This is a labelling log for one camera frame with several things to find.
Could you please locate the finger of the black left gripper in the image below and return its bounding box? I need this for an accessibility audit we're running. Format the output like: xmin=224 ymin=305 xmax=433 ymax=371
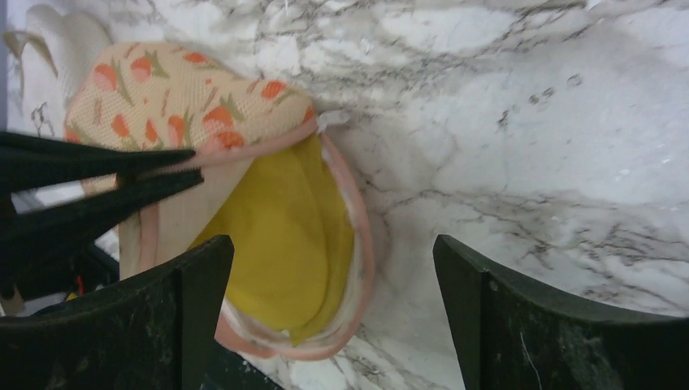
xmin=1 ymin=132 xmax=195 ymax=193
xmin=1 ymin=170 xmax=203 ymax=290

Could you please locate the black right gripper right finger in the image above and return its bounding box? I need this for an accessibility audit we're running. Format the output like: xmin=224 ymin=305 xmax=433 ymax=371
xmin=432 ymin=235 xmax=688 ymax=389

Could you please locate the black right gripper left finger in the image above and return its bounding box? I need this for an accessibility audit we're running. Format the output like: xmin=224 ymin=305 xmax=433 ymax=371
xmin=1 ymin=236 xmax=234 ymax=389

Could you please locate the yellow bra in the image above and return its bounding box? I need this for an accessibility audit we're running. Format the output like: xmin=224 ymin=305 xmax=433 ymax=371
xmin=193 ymin=135 xmax=354 ymax=345

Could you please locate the floral mesh laundry bag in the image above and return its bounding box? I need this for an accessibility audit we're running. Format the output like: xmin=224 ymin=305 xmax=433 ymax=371
xmin=64 ymin=42 xmax=375 ymax=361

